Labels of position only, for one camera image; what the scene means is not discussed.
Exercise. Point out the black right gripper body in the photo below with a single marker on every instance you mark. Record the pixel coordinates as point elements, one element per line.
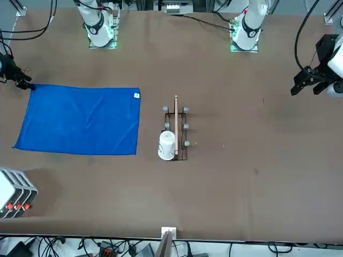
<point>8,71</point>

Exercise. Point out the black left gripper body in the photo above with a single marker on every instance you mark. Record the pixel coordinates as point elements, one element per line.
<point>325,48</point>

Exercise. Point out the blue towel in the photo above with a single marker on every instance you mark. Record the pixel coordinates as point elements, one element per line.
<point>80,120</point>

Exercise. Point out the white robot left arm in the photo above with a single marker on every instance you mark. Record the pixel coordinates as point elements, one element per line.
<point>250,24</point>

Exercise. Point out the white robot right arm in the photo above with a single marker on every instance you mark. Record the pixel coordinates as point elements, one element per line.
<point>96,26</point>

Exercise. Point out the white stacked box unit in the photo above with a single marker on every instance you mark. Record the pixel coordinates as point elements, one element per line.
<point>6,190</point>

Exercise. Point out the white power strip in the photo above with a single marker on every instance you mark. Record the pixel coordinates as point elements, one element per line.
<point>172,9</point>

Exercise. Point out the white cup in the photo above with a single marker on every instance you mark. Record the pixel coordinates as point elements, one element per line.
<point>166,146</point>

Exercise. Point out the large black power brick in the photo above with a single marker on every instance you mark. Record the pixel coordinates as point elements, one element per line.
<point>18,249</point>

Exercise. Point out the black orange device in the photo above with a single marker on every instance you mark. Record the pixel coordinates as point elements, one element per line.
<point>108,250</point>

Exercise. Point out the aluminium profile bracket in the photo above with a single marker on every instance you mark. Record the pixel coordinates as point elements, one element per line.
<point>329,17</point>
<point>21,12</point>

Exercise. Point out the aluminium camera post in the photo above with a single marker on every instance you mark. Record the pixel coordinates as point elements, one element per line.
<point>168,233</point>

